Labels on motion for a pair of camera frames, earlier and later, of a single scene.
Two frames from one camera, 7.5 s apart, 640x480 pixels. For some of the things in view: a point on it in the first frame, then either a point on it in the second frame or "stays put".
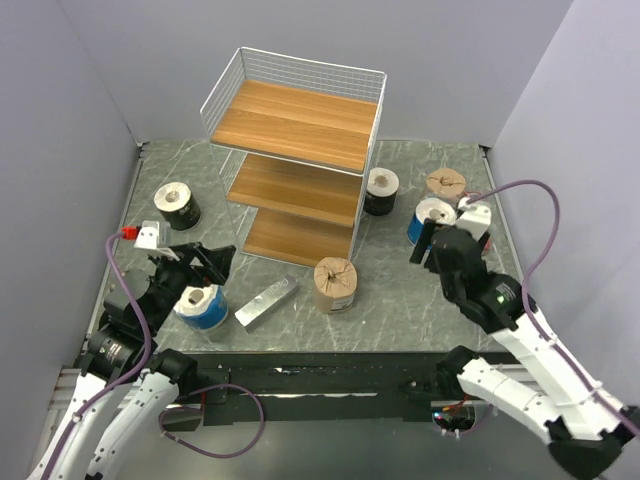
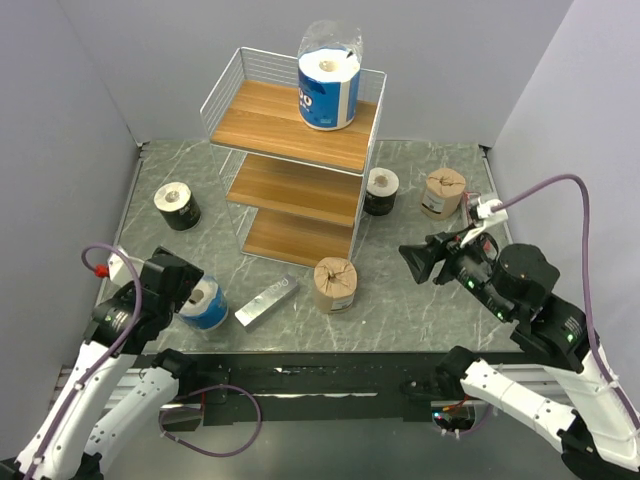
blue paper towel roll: (437, 209) -> (329, 65)
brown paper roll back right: (446, 182) stays put
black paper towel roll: (178, 206) stays put
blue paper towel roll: (203, 307) stays put
